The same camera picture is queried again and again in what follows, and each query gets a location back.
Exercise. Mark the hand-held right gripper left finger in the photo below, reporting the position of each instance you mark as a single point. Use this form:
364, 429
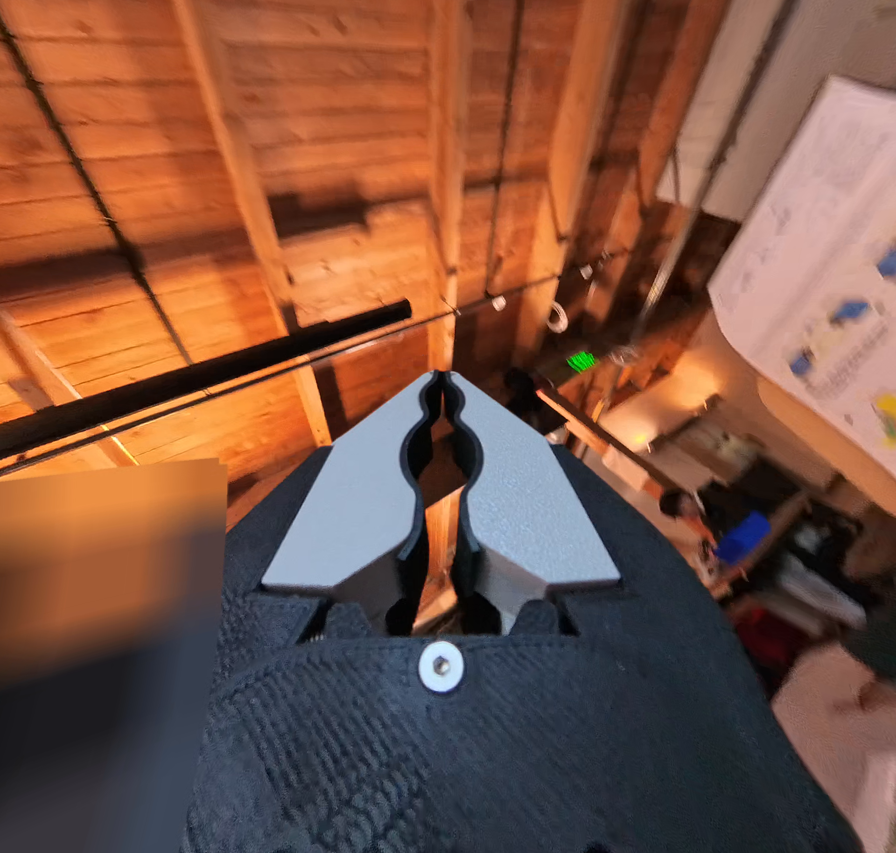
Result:
350, 517

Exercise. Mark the green exit sign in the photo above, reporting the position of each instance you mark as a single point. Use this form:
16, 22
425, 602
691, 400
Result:
581, 361

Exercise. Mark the blue plastic bin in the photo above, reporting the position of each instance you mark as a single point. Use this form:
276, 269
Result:
742, 538

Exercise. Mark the printed instruction sheet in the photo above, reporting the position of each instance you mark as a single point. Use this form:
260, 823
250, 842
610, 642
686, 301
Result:
805, 272

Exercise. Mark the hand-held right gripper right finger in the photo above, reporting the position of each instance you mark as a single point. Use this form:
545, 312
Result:
532, 517

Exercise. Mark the light wooden board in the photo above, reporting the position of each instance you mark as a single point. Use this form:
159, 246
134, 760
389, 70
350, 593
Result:
840, 475

